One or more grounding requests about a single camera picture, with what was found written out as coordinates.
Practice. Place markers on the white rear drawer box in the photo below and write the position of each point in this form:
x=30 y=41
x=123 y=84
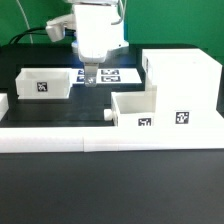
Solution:
x=43 y=83

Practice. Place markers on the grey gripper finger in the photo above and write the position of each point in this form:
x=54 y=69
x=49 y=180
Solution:
x=90 y=73

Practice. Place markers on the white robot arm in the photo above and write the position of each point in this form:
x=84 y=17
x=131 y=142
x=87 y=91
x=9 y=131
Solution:
x=121 y=12

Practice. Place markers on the white drawer box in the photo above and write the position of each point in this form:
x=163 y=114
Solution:
x=43 y=83
x=131 y=109

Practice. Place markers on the white drawer cabinet housing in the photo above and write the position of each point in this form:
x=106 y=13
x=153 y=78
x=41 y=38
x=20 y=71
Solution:
x=187 y=84

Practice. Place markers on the white U-shaped fence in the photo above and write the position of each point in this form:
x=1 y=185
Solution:
x=93 y=139

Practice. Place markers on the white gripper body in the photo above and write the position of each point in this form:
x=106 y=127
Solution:
x=98 y=29

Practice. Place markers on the white marker tag sheet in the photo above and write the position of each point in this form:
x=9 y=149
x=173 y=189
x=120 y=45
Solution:
x=108 y=76

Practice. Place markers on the white front drawer box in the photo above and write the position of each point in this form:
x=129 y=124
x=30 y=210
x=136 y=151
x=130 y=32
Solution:
x=131 y=109

